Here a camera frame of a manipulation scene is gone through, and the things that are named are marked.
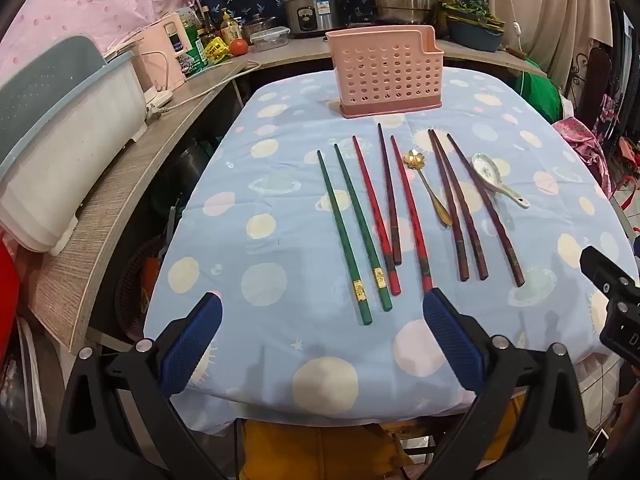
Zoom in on white power cable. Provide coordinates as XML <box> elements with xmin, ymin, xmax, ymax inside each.
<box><xmin>165</xmin><ymin>59</ymin><xmax>261</xmax><ymax>111</ymax></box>

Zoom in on yellow packet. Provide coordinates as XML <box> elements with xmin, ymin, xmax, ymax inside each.
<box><xmin>202</xmin><ymin>37</ymin><xmax>231</xmax><ymax>64</ymax></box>

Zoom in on pink dotted curtain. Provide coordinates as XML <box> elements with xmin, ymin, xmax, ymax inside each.
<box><xmin>6</xmin><ymin>0</ymin><xmax>202</xmax><ymax>88</ymax></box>

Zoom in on green plastic bag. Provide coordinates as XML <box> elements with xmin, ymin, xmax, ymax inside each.
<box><xmin>515</xmin><ymin>57</ymin><xmax>567</xmax><ymax>124</ymax></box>

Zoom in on blue plastic basin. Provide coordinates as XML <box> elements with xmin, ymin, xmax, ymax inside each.
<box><xmin>445</xmin><ymin>16</ymin><xmax>506</xmax><ymax>54</ymax></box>

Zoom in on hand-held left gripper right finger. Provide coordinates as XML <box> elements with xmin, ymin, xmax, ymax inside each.
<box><xmin>423</xmin><ymin>287</ymin><xmax>587</xmax><ymax>480</ymax></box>

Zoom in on white cord with switch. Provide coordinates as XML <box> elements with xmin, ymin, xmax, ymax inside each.
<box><xmin>495</xmin><ymin>0</ymin><xmax>527</xmax><ymax>57</ymax></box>

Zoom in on dark wooden chair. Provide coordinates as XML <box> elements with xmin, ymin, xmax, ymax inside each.
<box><xmin>574</xmin><ymin>50</ymin><xmax>614</xmax><ymax>132</ymax></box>

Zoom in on white dish rack with lid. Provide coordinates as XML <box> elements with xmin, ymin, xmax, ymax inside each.
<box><xmin>0</xmin><ymin>35</ymin><xmax>151</xmax><ymax>257</ymax></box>

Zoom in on red chopstick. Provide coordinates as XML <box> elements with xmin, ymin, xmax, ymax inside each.
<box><xmin>352</xmin><ymin>135</ymin><xmax>402</xmax><ymax>296</ymax></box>
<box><xmin>390</xmin><ymin>135</ymin><xmax>434</xmax><ymax>294</ymax></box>

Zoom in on green leafy vegetables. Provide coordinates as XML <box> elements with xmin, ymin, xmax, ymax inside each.
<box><xmin>442</xmin><ymin>0</ymin><xmax>502</xmax><ymax>24</ymax></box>

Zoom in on pink perforated utensil holder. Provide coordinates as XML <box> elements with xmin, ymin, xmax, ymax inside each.
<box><xmin>325</xmin><ymin>25</ymin><xmax>444</xmax><ymax>120</ymax></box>

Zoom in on beige curtain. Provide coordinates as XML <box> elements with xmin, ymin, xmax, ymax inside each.
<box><xmin>482</xmin><ymin>0</ymin><xmax>615</xmax><ymax>92</ymax></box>

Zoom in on pink plastic basket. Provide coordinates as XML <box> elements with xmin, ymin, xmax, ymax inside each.
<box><xmin>115</xmin><ymin>237</ymin><xmax>172</xmax><ymax>342</ymax></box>

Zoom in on blue planet print tablecloth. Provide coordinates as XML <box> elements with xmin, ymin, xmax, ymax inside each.
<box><xmin>142</xmin><ymin>67</ymin><xmax>633</xmax><ymax>433</ymax></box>

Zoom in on person's right forearm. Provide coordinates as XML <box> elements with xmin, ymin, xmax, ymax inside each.
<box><xmin>616</xmin><ymin>382</ymin><xmax>640</xmax><ymax>442</ymax></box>

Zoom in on white power strip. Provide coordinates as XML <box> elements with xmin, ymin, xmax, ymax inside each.
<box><xmin>144</xmin><ymin>91</ymin><xmax>174</xmax><ymax>121</ymax></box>

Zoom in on small lidded steel pot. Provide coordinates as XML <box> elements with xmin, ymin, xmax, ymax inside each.
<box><xmin>242</xmin><ymin>14</ymin><xmax>278</xmax><ymax>43</ymax></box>

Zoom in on white floral ceramic spoon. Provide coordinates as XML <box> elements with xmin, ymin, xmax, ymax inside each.
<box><xmin>471</xmin><ymin>153</ymin><xmax>531</xmax><ymax>209</ymax></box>

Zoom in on pink electric kettle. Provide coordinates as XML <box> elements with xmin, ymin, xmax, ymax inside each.
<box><xmin>134</xmin><ymin>11</ymin><xmax>189</xmax><ymax>92</ymax></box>

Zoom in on green chopstick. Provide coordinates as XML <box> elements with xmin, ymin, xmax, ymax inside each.
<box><xmin>333</xmin><ymin>143</ymin><xmax>394</xmax><ymax>311</ymax></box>
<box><xmin>317</xmin><ymin>150</ymin><xmax>374</xmax><ymax>326</ymax></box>

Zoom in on wooden counter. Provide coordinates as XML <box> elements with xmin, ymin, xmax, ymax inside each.
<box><xmin>20</xmin><ymin>35</ymin><xmax>549</xmax><ymax>356</ymax></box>

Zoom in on yellow label bottle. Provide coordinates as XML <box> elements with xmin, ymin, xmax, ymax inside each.
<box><xmin>220</xmin><ymin>10</ymin><xmax>244</xmax><ymax>45</ymax></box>

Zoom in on green tin can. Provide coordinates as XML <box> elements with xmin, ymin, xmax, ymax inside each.
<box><xmin>179</xmin><ymin>10</ymin><xmax>209</xmax><ymax>79</ymax></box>

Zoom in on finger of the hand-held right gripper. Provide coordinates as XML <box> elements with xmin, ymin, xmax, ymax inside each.
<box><xmin>579</xmin><ymin>245</ymin><xmax>640</xmax><ymax>312</ymax></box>

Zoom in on clear food container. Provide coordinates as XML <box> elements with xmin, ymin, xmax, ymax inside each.
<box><xmin>250</xmin><ymin>27</ymin><xmax>291</xmax><ymax>52</ymax></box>

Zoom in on pink patterned cloth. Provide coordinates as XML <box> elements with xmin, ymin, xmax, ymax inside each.
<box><xmin>551</xmin><ymin>117</ymin><xmax>614</xmax><ymax>202</ymax></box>

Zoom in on yellow cloth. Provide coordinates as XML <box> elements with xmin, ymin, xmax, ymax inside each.
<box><xmin>242</xmin><ymin>419</ymin><xmax>437</xmax><ymax>480</ymax></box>

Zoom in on silver rice cooker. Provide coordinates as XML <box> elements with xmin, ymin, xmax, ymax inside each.
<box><xmin>282</xmin><ymin>0</ymin><xmax>346</xmax><ymax>39</ymax></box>

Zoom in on gold flower spoon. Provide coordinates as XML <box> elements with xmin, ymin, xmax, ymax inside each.
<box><xmin>404</xmin><ymin>149</ymin><xmax>453</xmax><ymax>227</ymax></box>

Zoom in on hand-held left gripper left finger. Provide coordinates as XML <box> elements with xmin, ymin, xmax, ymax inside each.
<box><xmin>55</xmin><ymin>291</ymin><xmax>236</xmax><ymax>480</ymax></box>

